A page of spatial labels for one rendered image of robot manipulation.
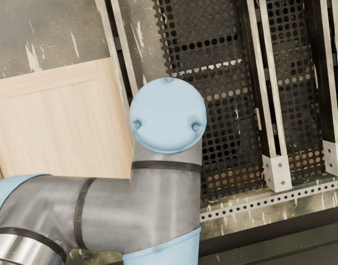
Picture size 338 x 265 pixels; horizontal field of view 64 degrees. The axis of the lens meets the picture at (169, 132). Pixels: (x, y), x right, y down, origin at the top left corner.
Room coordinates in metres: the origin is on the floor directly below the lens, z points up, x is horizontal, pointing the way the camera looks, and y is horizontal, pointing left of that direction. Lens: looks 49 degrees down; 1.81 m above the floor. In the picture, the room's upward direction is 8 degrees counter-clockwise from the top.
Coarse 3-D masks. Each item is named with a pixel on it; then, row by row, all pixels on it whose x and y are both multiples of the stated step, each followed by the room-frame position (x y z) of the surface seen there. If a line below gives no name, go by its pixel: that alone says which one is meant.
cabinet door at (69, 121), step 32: (96, 64) 0.76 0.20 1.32; (0, 96) 0.70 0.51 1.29; (32, 96) 0.70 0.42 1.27; (64, 96) 0.70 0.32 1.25; (96, 96) 0.70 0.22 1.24; (0, 128) 0.64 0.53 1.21; (32, 128) 0.64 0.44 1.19; (64, 128) 0.63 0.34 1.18; (96, 128) 0.63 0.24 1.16; (0, 160) 0.57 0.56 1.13; (32, 160) 0.57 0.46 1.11; (64, 160) 0.56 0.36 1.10; (96, 160) 0.56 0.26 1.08; (128, 160) 0.55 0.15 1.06
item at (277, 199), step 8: (320, 184) 0.44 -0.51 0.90; (328, 184) 0.44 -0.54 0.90; (336, 184) 0.43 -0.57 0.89; (288, 192) 0.43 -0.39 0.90; (296, 192) 0.42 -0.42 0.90; (304, 192) 0.42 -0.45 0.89; (312, 192) 0.42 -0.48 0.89; (256, 200) 0.41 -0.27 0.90; (264, 200) 0.41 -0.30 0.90; (272, 200) 0.41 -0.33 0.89; (280, 200) 0.41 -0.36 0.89; (288, 200) 0.41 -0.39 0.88; (224, 208) 0.40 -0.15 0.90; (232, 208) 0.40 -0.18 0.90; (240, 208) 0.40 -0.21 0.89; (248, 208) 0.40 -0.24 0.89; (200, 216) 0.39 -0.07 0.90; (208, 216) 0.39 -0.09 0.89; (216, 216) 0.38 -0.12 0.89; (224, 216) 0.38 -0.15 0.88
